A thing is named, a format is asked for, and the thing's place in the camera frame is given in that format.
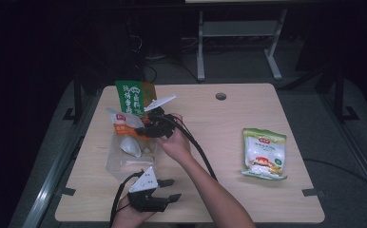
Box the black floor cable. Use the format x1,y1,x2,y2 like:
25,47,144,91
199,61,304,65
301,157,367,199

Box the grey metal table frame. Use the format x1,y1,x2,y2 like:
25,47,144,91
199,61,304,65
196,9,289,82

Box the green yellow snack packet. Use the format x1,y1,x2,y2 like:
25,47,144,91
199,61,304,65
114,80,158,118

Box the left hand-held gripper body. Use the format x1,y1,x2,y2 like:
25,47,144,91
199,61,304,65
127,166,170,214

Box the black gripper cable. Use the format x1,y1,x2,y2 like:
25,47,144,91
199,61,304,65
108,170,145,228
157,114,219,182

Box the person's right hand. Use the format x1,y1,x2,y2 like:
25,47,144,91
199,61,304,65
155,113,194,164

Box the white green powder packet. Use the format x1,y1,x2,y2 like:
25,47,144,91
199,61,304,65
240,127,289,181

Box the person's left hand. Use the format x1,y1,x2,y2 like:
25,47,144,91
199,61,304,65
111,195,157,228

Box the black metal stand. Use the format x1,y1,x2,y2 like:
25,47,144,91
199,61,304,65
326,61,360,124
62,71,85,122

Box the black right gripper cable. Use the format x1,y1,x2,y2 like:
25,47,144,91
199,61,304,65
157,114,219,182

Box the clear plastic bag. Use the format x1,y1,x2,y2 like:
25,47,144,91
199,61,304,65
105,106,159,182

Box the white orange powder packet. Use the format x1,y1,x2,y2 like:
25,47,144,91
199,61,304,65
106,107,157,160

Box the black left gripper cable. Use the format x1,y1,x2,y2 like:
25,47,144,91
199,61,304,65
108,170,145,228

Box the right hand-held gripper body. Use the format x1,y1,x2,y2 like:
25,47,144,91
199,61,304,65
144,93,178,139

